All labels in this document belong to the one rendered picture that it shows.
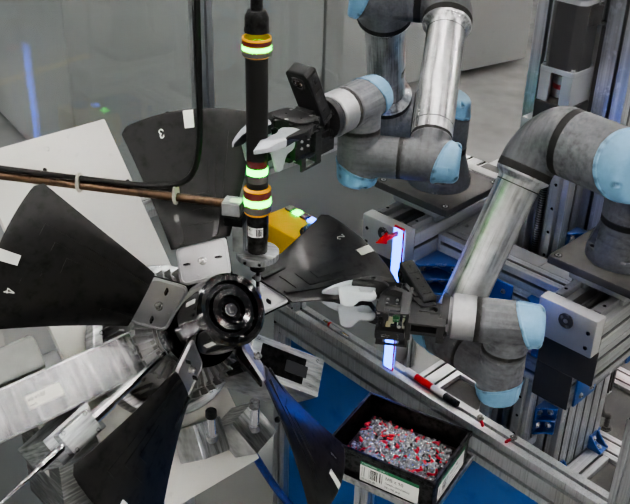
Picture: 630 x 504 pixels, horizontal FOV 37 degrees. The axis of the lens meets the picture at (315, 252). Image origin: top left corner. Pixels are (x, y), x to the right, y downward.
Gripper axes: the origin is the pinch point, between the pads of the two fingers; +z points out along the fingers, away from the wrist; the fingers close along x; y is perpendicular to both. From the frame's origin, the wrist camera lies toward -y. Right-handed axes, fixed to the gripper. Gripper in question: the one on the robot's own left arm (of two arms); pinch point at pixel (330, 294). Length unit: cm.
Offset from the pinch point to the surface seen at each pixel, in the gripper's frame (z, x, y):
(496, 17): -31, 133, -455
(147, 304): 26.2, -6.9, 16.0
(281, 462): 17, 83, -33
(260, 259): 10.5, -10.1, 5.6
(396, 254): -9.1, 6.9, -22.7
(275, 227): 18.1, 14.8, -38.6
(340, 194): 14, 48, -106
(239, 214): 14.1, -16.9, 3.5
